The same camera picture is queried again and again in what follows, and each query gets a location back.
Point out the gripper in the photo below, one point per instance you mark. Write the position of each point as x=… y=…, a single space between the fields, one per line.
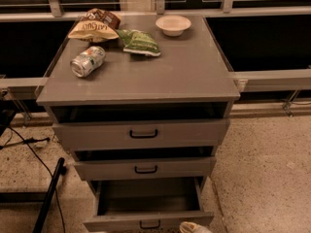
x=193 y=227

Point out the grey bottom drawer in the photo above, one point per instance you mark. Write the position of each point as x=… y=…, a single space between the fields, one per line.
x=152 y=204

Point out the grey drawer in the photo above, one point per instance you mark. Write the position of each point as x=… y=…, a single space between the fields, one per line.
x=102 y=165
x=152 y=204
x=145 y=126

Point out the grey middle drawer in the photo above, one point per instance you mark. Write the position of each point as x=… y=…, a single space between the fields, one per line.
x=102 y=165

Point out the grey top drawer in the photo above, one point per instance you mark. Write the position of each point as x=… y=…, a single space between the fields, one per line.
x=145 y=126

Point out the grey drawer cabinet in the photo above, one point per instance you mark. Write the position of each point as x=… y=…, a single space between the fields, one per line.
x=190 y=69

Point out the black stand leg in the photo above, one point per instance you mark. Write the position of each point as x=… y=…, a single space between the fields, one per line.
x=59 y=169

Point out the green chip bag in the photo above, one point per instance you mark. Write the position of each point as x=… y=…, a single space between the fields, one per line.
x=139 y=42

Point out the silver soda can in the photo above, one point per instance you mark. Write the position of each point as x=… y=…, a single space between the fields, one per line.
x=87 y=61

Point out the white bowl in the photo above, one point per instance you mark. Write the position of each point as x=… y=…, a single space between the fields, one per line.
x=173 y=26

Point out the brown chip bag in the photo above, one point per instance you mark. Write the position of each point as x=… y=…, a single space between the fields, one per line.
x=96 y=26

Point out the metal window rail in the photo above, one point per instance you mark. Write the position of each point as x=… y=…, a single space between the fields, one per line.
x=250 y=81

